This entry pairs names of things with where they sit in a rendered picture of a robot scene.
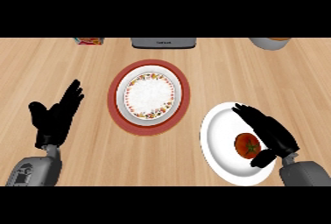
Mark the grey bowl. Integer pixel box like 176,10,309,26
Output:
248,38,294,51

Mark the red round placemat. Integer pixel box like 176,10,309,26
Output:
107,59,192,137

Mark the colourful printed box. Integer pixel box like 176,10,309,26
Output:
73,38,107,46

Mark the floral rimmed white plate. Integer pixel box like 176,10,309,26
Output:
115,65,183,127

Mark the plain white plate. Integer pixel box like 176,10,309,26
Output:
200,101,278,187

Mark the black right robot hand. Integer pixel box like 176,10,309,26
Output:
231,102,302,169

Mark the red tomato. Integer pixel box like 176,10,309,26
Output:
232,132,263,160

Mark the grey appliance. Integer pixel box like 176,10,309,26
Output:
129,38,198,50

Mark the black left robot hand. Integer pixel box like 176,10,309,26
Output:
27,79,86,151

